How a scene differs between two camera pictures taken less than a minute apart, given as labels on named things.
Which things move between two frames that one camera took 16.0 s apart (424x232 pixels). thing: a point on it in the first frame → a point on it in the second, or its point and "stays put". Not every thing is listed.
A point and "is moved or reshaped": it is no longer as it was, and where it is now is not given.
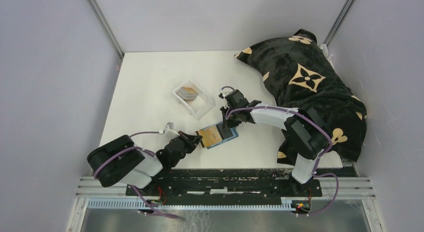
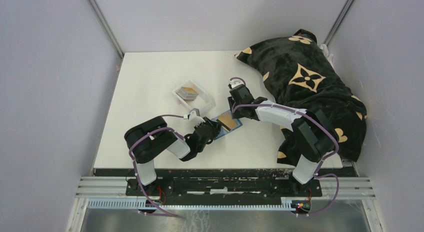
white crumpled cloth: [323, 47] stays put
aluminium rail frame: [359, 188] stays put
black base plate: [234, 184] stays put
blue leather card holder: [234, 131] → [224, 131]
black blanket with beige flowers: [299, 74] stays put
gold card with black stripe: [210, 135] is moved or reshaped
